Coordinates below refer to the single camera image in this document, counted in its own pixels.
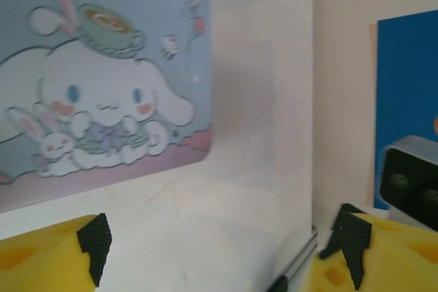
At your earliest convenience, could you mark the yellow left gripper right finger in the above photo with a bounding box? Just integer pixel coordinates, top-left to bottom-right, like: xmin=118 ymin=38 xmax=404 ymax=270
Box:
xmin=302 ymin=202 xmax=438 ymax=292

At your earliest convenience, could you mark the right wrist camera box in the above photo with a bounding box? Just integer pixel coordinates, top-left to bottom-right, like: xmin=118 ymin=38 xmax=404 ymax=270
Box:
xmin=378 ymin=135 xmax=438 ymax=232

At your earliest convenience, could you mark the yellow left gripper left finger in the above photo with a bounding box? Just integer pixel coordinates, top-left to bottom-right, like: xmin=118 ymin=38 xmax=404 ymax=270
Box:
xmin=0 ymin=213 xmax=114 ymax=292

